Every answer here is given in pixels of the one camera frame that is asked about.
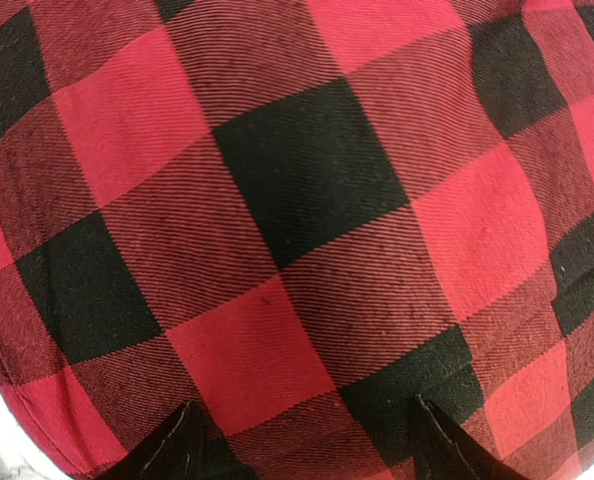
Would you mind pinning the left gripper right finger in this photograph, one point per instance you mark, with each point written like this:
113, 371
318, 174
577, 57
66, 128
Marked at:
442, 449

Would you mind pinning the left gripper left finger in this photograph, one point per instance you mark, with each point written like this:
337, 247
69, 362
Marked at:
171, 451

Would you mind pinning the red black plaid garment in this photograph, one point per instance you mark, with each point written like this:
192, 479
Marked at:
298, 215

